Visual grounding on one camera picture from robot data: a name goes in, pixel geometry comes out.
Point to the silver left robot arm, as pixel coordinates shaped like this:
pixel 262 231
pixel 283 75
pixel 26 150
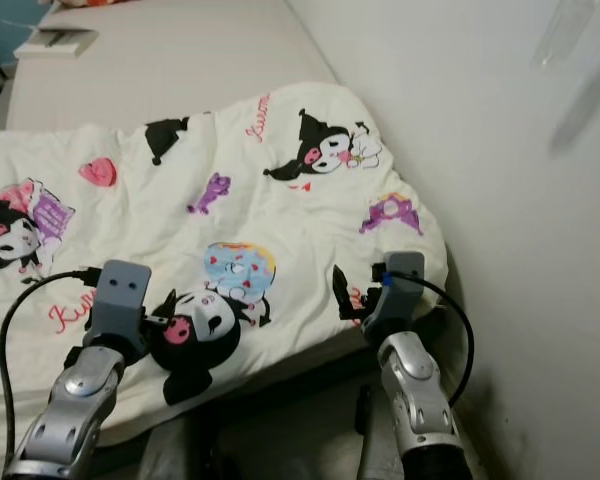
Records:
pixel 80 405

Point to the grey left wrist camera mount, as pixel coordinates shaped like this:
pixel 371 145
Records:
pixel 122 298

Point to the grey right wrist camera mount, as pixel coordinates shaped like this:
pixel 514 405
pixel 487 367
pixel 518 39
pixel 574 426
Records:
pixel 398 292

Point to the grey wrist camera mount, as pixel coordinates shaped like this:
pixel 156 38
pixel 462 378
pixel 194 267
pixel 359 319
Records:
pixel 122 298
pixel 398 292

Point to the mattress with beige sheet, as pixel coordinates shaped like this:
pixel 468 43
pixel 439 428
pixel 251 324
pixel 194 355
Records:
pixel 190 50

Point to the white blue lettered book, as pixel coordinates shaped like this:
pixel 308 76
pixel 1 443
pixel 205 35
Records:
pixel 55 43

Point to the cream cartoon print quilt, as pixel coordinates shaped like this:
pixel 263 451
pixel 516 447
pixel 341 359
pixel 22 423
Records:
pixel 240 210

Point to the grey left robot leg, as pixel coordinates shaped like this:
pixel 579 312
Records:
pixel 180 450

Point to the grey right robot leg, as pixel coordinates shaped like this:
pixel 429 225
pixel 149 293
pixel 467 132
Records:
pixel 375 440

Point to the pink patterned pillow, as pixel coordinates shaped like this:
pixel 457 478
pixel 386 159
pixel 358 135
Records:
pixel 100 3

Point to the grey robot leg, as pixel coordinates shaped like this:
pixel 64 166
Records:
pixel 375 440
pixel 180 450

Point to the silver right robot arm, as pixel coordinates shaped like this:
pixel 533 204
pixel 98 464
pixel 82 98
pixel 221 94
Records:
pixel 420 400

